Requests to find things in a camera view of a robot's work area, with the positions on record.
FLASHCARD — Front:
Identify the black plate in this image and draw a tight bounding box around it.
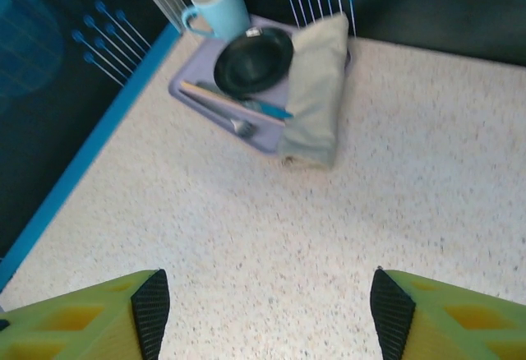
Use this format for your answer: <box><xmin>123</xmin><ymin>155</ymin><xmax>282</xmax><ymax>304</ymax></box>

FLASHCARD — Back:
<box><xmin>213</xmin><ymin>25</ymin><xmax>295</xmax><ymax>96</ymax></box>

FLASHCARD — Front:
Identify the wooden chopstick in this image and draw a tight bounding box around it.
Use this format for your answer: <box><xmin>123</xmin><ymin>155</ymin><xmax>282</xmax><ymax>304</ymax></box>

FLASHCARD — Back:
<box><xmin>180</xmin><ymin>80</ymin><xmax>287</xmax><ymax>127</ymax></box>

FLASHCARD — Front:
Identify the blue table edge trim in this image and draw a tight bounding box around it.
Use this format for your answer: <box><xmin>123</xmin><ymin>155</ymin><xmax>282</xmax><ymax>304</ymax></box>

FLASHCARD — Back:
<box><xmin>0</xmin><ymin>22</ymin><xmax>184</xmax><ymax>293</ymax></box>

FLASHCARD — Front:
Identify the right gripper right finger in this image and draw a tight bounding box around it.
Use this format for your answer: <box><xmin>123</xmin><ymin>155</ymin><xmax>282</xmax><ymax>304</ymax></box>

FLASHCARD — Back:
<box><xmin>369</xmin><ymin>268</ymin><xmax>526</xmax><ymax>360</ymax></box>

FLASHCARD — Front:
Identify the metal fork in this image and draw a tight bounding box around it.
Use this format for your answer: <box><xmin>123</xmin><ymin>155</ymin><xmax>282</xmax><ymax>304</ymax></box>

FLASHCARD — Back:
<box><xmin>180</xmin><ymin>90</ymin><xmax>256</xmax><ymax>137</ymax></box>

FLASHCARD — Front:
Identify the beige folded cloth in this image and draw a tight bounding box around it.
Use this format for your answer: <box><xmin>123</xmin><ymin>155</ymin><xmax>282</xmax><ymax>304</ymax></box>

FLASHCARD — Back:
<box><xmin>278</xmin><ymin>12</ymin><xmax>351</xmax><ymax>170</ymax></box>

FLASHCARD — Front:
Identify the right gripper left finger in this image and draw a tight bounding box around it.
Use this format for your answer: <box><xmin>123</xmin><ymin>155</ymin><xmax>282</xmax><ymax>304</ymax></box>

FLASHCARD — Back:
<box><xmin>0</xmin><ymin>268</ymin><xmax>172</xmax><ymax>360</ymax></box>

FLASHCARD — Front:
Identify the purple plastic tray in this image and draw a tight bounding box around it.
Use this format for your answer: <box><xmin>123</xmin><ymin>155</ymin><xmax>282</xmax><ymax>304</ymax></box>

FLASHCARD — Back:
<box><xmin>168</xmin><ymin>13</ymin><xmax>353</xmax><ymax>156</ymax></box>

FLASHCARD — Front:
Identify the light blue mug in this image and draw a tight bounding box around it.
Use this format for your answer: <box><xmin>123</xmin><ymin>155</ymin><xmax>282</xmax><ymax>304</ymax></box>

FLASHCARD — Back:
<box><xmin>180</xmin><ymin>0</ymin><xmax>252</xmax><ymax>41</ymax></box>

